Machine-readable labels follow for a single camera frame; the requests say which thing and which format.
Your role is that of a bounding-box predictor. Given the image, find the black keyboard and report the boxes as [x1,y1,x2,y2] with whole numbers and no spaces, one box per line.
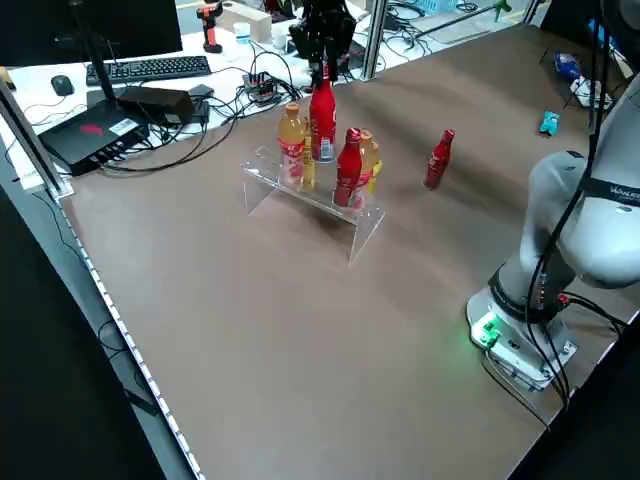
[85,55,213,87]

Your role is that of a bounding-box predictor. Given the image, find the black computer mouse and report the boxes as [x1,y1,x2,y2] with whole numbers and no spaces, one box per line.
[50,74,76,98]

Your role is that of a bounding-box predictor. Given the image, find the black wire basket rack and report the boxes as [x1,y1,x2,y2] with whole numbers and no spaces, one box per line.
[538,29,629,112]

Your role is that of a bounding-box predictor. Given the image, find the usb hub red plugs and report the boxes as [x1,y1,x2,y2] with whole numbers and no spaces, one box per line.
[241,71,280,105]

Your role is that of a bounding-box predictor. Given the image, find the black looped cable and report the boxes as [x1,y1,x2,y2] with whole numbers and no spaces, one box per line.
[99,94,239,174]

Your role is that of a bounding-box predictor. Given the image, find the black monitor stand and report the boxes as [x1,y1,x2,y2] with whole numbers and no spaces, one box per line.
[69,0,124,114]

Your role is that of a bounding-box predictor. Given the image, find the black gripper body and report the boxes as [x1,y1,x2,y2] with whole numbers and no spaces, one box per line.
[289,0,357,64]

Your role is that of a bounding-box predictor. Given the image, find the red cola bottle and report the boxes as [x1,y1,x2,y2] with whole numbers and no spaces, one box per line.
[308,63,338,165]
[333,127,363,209]
[423,128,457,192]

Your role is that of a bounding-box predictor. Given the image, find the aluminium frame profile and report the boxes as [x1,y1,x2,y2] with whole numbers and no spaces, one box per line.
[0,77,75,201]

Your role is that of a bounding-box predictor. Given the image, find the orange tea bottle red label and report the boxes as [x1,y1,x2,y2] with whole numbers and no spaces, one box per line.
[277,102,307,189]
[344,128,382,211]

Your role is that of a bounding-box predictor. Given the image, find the tan cardboard box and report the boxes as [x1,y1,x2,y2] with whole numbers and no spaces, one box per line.
[218,2,274,44]

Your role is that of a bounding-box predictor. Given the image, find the black power brick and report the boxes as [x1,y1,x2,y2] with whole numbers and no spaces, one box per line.
[116,86,196,124]

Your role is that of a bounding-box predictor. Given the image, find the black box red logo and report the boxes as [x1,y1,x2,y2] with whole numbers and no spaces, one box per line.
[38,96,152,177]

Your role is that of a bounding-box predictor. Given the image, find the black computer monitor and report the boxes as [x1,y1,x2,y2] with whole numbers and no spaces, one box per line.
[0,0,184,68]

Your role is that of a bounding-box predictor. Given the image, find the black arm base cable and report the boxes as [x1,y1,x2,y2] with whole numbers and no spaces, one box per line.
[514,244,629,414]

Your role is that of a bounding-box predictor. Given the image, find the small blue snack packet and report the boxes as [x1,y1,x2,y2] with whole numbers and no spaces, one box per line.
[553,51,584,80]

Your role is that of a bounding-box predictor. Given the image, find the white box food picture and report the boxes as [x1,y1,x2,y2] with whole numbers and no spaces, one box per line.
[571,77,614,110]

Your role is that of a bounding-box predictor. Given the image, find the clear acrylic shelf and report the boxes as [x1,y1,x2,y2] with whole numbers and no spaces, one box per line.
[242,146,387,269]

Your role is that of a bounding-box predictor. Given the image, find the orange black power drill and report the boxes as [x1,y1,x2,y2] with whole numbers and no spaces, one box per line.
[195,4,225,54]

